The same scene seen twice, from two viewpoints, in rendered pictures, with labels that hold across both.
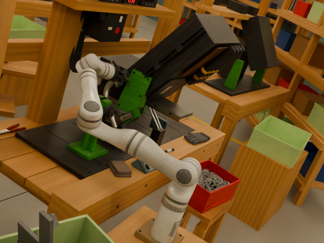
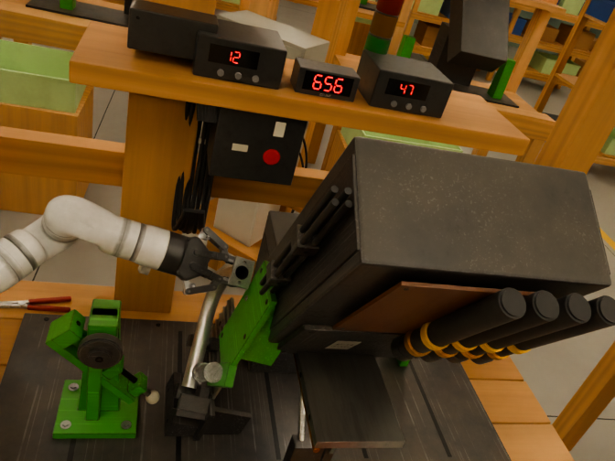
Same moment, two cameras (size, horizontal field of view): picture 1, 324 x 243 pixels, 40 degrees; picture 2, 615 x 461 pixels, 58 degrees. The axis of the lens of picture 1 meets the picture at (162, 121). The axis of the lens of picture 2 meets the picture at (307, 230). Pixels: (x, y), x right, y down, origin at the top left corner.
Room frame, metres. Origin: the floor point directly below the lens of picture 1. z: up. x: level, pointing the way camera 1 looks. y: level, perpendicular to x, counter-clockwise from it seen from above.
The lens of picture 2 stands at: (1.59, -0.44, 1.88)
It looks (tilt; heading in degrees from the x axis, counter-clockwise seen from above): 32 degrees down; 47
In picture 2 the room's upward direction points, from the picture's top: 16 degrees clockwise
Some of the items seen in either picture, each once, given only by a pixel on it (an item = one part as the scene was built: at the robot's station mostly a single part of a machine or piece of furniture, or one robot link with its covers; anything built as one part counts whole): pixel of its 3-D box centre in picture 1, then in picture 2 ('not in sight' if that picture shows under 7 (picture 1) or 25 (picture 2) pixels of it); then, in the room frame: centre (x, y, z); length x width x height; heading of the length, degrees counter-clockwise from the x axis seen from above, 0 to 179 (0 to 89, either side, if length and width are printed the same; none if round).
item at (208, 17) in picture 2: not in sight; (173, 31); (2.02, 0.51, 1.59); 0.15 x 0.07 x 0.07; 156
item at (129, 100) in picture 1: (137, 91); (262, 321); (2.10, 0.17, 1.17); 0.13 x 0.12 x 0.20; 156
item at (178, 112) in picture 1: (155, 101); (334, 359); (2.23, 0.07, 1.11); 0.39 x 0.16 x 0.03; 66
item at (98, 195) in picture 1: (158, 167); not in sight; (2.08, -0.06, 0.82); 1.50 x 0.14 x 0.15; 156
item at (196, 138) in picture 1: (195, 137); not in sight; (2.46, -0.22, 0.91); 0.20 x 0.11 x 0.03; 148
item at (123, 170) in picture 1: (120, 168); not in sight; (1.75, 0.10, 0.91); 0.10 x 0.08 x 0.03; 35
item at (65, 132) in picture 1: (119, 132); (266, 392); (2.19, 0.19, 0.89); 1.10 x 0.42 x 0.02; 156
